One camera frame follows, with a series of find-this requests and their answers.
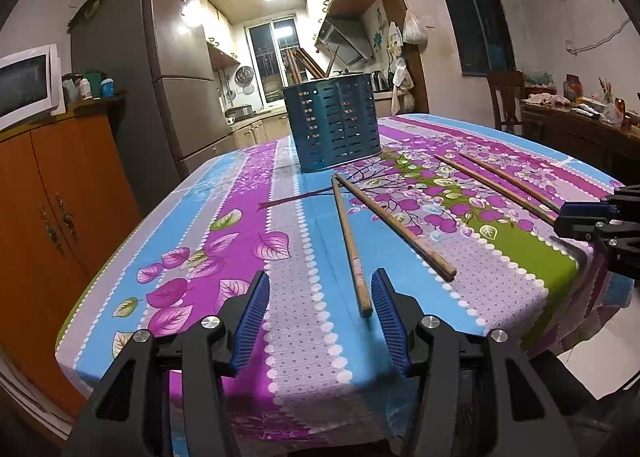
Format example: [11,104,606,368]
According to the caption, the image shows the dark wooden side table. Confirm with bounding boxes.
[521,101,640,184]

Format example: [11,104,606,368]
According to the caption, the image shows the chopsticks bundle in holder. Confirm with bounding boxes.
[284,47,340,84]

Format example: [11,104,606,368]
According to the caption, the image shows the grey refrigerator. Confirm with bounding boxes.
[70,0,236,214]

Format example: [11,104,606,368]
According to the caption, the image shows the dark window with curtain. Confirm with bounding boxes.
[445,0,515,77]

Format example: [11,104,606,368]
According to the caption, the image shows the white bottle on cabinet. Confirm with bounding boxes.
[78,77,93,100]

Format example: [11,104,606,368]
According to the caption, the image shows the white microwave oven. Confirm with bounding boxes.
[0,43,66,130]

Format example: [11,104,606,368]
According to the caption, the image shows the dark wooden chair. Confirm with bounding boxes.
[487,72,547,140]

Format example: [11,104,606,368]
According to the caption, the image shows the orange wooden cabinet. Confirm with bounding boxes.
[1,96,141,416]

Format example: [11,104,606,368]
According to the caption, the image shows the kitchen window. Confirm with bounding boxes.
[246,17,299,105]

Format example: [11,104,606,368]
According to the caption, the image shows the white hanging plastic bag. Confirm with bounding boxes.
[402,10,428,48]

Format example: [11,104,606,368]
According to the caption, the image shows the blue cup on cabinet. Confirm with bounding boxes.
[101,78,115,99]

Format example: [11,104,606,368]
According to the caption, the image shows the blue perforated utensil holder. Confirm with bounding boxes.
[283,74,381,173]

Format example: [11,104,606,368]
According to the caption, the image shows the floral purple blue tablecloth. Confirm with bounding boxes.
[55,115,631,455]

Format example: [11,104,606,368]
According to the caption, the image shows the steel range hood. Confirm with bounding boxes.
[317,16,373,69]

